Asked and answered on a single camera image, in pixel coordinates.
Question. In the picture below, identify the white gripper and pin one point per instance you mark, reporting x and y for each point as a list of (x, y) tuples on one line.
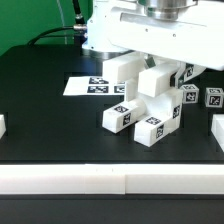
[(196, 36)]

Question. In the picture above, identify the white chair back frame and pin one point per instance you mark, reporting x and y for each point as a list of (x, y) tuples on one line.
[(152, 81)]

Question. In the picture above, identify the white tagged cube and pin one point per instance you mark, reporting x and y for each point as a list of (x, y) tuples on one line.
[(190, 93), (214, 97)]

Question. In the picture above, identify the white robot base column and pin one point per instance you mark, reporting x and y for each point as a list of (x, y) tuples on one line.
[(97, 45)]

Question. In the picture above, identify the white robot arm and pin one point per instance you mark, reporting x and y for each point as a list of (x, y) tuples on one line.
[(166, 9)]

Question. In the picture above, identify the white block right edge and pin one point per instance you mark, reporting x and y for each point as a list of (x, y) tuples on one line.
[(217, 129)]

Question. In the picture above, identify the white flat tag plate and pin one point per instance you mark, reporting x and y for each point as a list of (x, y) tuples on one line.
[(92, 85)]

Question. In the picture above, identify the white front rail bar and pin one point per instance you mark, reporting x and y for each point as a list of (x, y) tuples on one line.
[(112, 179)]

